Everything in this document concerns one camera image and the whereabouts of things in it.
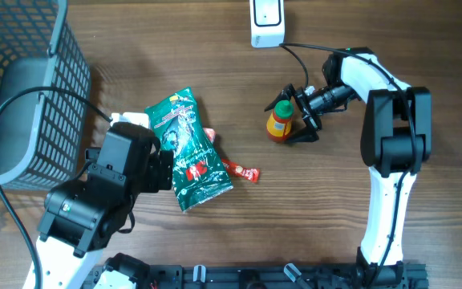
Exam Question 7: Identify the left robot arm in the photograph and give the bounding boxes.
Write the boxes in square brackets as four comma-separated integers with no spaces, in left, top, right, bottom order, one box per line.
[24,122,174,288]

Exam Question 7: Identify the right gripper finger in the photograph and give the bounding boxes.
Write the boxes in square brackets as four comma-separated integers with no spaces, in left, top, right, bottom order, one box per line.
[285,125,319,144]
[264,83,295,112]

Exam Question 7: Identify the small red white candy pack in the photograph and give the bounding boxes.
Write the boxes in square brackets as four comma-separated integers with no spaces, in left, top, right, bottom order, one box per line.
[203,128,216,143]

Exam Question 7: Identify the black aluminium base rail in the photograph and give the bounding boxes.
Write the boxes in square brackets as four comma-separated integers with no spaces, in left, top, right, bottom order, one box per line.
[143,263,430,289]

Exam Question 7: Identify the grey plastic mesh basket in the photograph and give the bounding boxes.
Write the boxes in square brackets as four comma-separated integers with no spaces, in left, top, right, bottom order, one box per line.
[0,0,91,190]

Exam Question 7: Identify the dark green snack bag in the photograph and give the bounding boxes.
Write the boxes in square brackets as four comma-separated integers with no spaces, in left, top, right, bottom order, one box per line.
[144,87,233,212]

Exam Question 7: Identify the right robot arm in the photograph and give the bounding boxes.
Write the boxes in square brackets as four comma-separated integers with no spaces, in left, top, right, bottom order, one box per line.
[266,47,432,288]

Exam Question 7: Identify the white barcode scanner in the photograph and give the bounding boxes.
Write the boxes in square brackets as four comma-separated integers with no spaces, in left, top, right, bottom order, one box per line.
[249,0,286,48]

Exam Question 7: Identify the sauce bottle green cap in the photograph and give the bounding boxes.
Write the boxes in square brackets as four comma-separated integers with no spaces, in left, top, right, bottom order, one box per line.
[266,100,294,142]

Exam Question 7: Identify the red coffee stick sachet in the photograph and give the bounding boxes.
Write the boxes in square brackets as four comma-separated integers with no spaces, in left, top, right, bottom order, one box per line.
[221,159,260,183]

